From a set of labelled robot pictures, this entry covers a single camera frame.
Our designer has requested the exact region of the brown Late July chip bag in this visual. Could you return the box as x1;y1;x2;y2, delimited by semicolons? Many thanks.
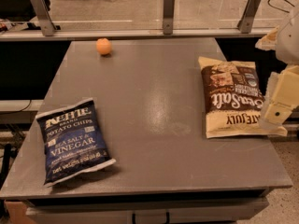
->
198;57;287;138

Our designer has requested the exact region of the grey table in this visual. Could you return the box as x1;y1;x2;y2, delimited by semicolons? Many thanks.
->
1;38;292;224

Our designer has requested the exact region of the metal rail behind table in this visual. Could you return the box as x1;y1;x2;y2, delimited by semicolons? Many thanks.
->
0;28;271;41

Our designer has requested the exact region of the metal bracket post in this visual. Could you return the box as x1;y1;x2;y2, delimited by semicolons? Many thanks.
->
237;0;262;34
30;0;56;36
163;0;175;35

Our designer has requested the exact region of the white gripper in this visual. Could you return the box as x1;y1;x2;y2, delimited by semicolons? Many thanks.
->
255;4;299;129

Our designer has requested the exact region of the blue Kettle chip bag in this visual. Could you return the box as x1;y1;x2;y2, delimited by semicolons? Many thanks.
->
36;98;116;187

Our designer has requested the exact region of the orange fruit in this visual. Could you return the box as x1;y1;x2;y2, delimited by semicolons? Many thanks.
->
96;38;112;55

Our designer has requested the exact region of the left metal bracket post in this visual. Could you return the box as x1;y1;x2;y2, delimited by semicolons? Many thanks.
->
30;0;56;36

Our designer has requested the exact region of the right metal bracket post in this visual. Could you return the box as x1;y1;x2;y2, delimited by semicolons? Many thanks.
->
237;0;262;34

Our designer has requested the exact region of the middle metal bracket post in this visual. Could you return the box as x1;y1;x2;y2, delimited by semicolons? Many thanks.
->
163;0;175;35

